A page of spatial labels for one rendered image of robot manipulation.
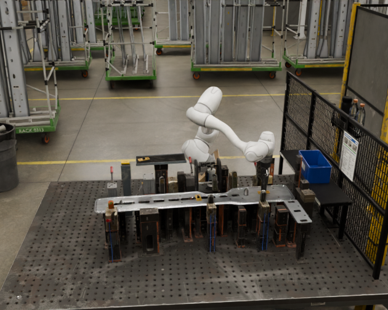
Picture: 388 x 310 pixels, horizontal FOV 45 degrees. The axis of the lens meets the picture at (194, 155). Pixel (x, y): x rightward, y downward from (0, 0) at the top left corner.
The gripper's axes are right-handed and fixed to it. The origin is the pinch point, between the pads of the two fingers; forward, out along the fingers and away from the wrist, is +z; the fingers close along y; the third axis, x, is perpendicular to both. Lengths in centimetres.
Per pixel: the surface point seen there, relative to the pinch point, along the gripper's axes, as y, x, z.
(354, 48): -227, 170, -47
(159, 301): 65, -80, 35
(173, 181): -12, -62, -3
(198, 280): 50, -54, 35
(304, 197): 16.6, 23.7, 1.1
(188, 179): -16, -51, -2
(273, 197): 6.4, 5.2, 4.9
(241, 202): 9.8, -18.5, 4.9
